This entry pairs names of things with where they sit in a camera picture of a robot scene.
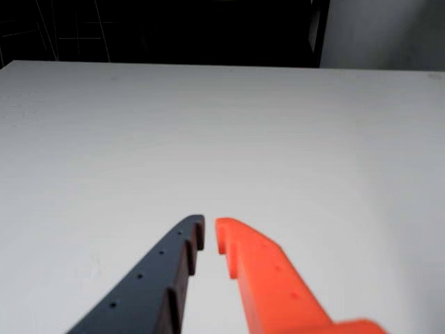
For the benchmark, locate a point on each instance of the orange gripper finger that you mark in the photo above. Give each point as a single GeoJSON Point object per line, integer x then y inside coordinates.
{"type": "Point", "coordinates": [274, 288]}

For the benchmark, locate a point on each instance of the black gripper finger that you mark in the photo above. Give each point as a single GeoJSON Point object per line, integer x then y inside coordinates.
{"type": "Point", "coordinates": [146, 295]}

